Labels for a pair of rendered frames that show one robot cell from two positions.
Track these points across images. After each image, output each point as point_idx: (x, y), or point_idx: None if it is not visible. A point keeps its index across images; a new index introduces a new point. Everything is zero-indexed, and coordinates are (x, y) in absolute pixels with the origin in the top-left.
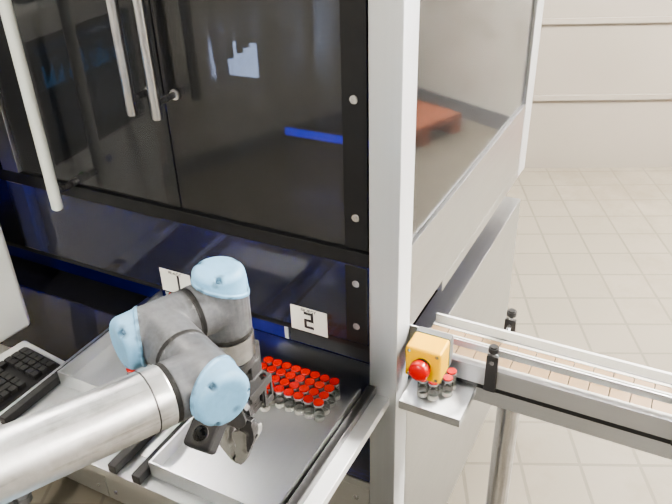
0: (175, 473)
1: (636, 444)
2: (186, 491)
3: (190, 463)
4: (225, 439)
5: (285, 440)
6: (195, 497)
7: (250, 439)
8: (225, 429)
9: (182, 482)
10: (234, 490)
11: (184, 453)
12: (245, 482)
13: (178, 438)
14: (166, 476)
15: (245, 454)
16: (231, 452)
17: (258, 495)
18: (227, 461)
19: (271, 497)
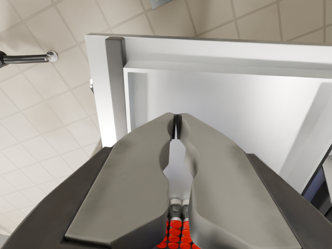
0: (311, 78)
1: None
2: (278, 66)
3: (289, 108)
4: (206, 165)
5: (184, 171)
6: (260, 62)
7: (52, 208)
8: (206, 220)
9: (291, 72)
10: (209, 93)
11: (304, 119)
12: (201, 109)
13: (323, 135)
14: (322, 73)
15: (124, 136)
16: (187, 130)
17: (175, 98)
18: (238, 127)
19: (157, 102)
